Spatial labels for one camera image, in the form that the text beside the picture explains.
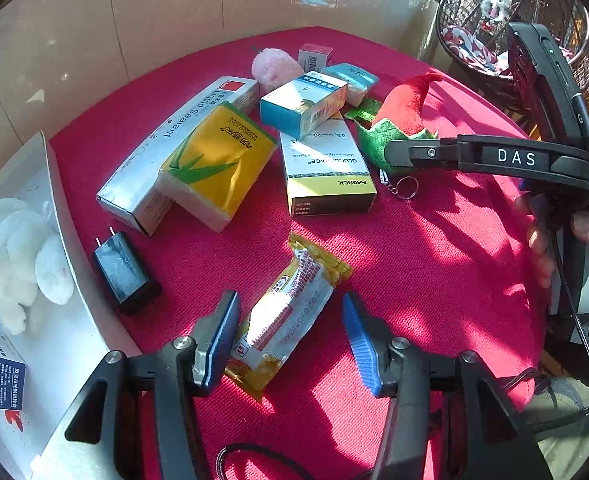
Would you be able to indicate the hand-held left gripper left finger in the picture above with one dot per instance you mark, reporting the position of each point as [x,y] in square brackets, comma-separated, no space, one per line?
[220,342]

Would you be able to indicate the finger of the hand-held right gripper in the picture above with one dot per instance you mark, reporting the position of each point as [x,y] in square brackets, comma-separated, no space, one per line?
[424,154]

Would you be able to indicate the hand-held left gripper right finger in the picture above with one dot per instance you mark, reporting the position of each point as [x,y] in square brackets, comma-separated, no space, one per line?
[362,347]

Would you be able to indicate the yellow white snack packet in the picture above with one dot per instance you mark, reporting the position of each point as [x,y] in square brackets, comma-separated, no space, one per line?
[284,315]

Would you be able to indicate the green packet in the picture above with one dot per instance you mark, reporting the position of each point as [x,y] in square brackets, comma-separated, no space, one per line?
[367,112]

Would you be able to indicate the white yellow medicine box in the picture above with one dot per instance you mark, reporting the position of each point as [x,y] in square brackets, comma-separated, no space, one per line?
[324,170]

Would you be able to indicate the black charger plug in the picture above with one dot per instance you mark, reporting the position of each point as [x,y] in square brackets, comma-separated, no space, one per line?
[124,275]

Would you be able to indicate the light blue white medicine box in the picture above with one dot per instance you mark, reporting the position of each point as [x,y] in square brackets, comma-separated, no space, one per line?
[294,107]

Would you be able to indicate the white cardboard tray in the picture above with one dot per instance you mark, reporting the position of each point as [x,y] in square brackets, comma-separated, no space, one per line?
[59,340]

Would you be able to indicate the yellow tissue pack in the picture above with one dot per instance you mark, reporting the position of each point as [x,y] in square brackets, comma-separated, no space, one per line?
[219,160]

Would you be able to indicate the long white sealant box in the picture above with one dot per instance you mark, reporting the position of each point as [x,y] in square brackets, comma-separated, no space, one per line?
[174,130]

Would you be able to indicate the person's right hand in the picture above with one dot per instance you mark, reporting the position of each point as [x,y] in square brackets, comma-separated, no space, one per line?
[539,250]

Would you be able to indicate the red white cloth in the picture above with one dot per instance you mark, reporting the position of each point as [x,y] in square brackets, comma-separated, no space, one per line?
[467,47]

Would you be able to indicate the teal white box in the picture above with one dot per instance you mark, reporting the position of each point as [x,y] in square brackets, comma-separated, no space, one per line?
[352,77]

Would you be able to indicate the small red white box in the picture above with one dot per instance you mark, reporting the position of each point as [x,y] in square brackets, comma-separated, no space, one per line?
[315,56]

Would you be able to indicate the pink plush toy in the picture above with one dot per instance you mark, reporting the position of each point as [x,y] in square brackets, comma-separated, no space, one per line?
[277,67]

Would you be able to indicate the white plush toy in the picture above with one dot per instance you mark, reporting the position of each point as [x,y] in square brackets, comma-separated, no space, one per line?
[19,255]

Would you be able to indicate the person's leg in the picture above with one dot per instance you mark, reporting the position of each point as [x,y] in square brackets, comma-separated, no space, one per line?
[574,450]

